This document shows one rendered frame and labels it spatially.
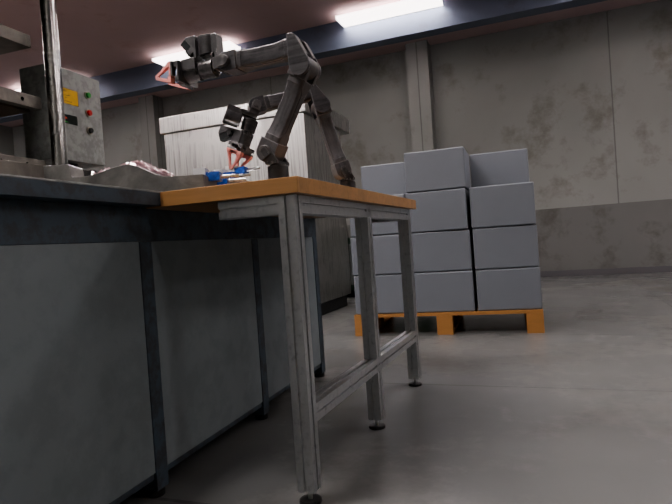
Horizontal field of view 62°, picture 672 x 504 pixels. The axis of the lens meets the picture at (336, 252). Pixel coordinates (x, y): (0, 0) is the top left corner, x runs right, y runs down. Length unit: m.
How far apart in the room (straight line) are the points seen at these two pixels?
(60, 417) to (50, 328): 0.19
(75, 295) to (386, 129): 7.30
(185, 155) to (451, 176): 2.75
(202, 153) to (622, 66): 5.36
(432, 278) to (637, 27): 5.43
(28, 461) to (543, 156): 7.33
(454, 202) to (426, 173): 0.26
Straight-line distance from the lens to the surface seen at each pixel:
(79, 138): 2.77
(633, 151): 8.03
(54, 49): 2.59
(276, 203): 1.37
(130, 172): 1.71
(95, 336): 1.41
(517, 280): 3.65
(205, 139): 5.38
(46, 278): 1.30
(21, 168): 1.49
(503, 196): 3.63
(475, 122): 8.13
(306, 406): 1.40
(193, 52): 1.89
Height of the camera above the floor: 0.63
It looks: 1 degrees down
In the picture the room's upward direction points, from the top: 4 degrees counter-clockwise
